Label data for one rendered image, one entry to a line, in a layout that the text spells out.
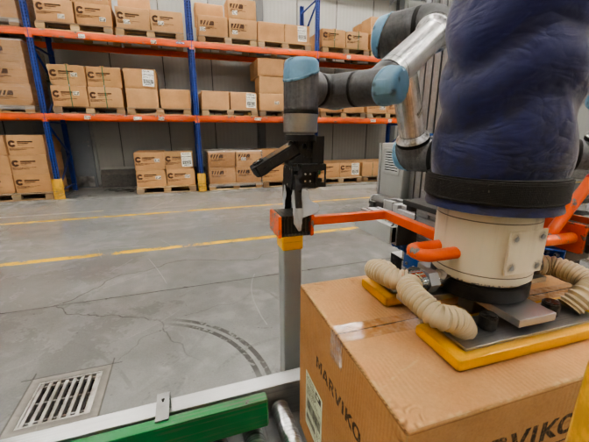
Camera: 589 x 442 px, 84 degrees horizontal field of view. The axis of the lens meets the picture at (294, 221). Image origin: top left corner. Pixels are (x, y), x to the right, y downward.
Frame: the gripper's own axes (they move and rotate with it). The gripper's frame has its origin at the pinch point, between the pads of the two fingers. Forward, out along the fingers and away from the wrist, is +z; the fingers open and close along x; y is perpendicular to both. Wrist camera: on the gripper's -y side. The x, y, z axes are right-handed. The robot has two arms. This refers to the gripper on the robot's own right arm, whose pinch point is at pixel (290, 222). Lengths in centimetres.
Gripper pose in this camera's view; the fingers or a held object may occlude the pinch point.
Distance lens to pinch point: 76.9
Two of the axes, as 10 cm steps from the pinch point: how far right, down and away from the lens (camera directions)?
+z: -0.1, 9.6, 2.7
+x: -3.0, -2.6, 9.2
